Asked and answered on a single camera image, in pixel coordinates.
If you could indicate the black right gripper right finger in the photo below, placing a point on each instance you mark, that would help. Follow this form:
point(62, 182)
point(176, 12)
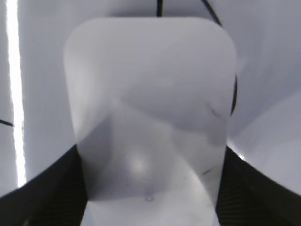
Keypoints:
point(263, 189)

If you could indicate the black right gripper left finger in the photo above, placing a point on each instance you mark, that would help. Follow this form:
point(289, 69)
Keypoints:
point(56, 197)

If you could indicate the white eraser with black felt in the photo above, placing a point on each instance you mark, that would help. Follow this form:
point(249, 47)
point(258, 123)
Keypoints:
point(150, 101)

